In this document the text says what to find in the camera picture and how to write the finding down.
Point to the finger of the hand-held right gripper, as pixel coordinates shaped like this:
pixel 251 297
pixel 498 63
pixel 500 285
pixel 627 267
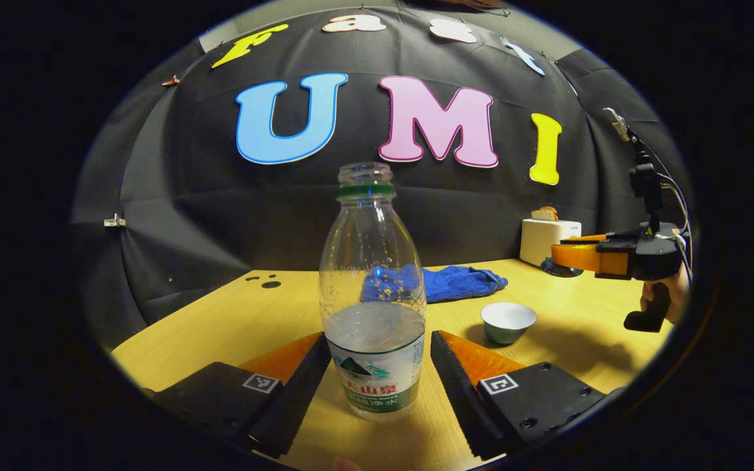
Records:
pixel 586 256
pixel 603 239

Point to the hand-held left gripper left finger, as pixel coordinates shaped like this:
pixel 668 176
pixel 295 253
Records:
pixel 298 399

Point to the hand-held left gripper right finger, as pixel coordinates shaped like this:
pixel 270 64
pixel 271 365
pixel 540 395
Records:
pixel 462 399

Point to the blue teacup lid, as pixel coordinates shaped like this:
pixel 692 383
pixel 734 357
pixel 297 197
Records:
pixel 563 271

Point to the small white teacup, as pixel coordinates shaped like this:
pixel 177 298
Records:
pixel 508 322

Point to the clear plastic water bottle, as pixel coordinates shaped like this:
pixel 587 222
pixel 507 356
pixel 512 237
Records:
pixel 374 340

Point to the white toaster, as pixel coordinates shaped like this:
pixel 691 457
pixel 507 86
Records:
pixel 540 242

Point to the toast slice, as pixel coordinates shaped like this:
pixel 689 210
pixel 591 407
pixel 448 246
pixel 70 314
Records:
pixel 539 215
pixel 550 212

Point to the blue towel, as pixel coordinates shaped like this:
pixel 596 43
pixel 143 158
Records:
pixel 455 282

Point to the black backdrop cloth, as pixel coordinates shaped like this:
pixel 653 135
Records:
pixel 252 216

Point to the small white cloth clip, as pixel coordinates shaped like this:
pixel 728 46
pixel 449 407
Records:
pixel 114 222

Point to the small red cloth clip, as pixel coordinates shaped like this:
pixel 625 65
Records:
pixel 169 82

